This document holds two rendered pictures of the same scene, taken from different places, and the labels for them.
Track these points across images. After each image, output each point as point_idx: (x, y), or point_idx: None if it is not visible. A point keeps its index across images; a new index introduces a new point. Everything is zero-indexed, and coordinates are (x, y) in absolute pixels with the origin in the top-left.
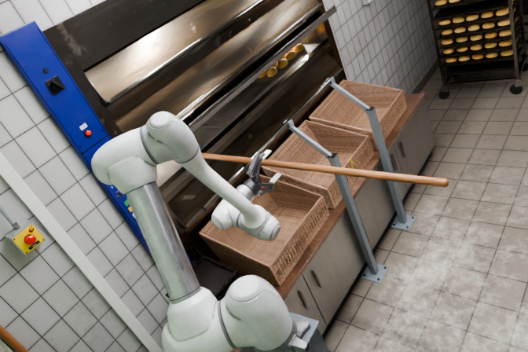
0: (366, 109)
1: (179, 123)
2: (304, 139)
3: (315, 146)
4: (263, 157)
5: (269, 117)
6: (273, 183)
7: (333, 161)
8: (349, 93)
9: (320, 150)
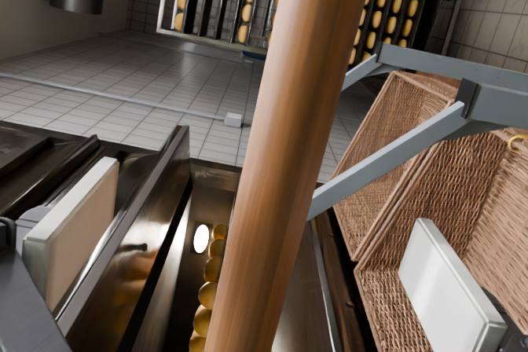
0: (375, 60)
1: None
2: (350, 190)
3: (397, 155)
4: (40, 226)
5: (279, 342)
6: (506, 326)
7: (494, 97)
8: None
9: (423, 137)
